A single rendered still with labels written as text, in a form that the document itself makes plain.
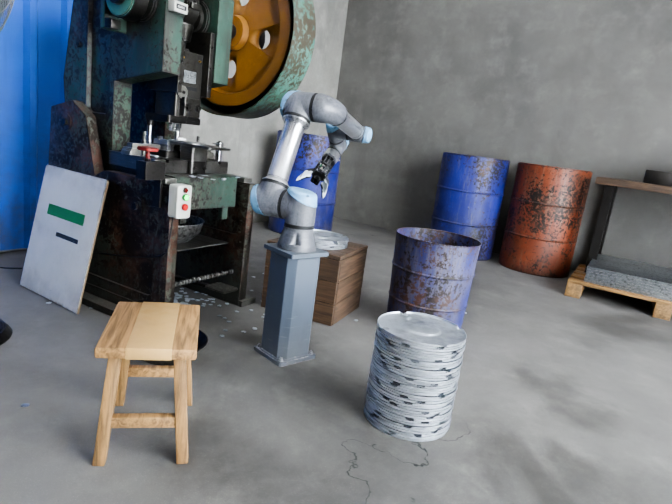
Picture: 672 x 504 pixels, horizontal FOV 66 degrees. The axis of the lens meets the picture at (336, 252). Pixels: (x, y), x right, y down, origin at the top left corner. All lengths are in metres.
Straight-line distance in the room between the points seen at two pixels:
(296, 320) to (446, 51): 3.89
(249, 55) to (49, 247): 1.32
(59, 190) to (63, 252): 0.30
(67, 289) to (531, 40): 4.24
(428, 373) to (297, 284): 0.64
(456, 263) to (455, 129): 2.98
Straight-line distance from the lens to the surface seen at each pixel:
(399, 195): 5.49
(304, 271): 1.99
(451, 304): 2.53
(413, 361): 1.63
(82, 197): 2.58
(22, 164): 3.48
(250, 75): 2.77
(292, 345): 2.08
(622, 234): 5.06
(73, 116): 2.69
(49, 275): 2.73
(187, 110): 2.47
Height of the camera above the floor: 0.90
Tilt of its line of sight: 13 degrees down
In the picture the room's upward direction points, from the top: 8 degrees clockwise
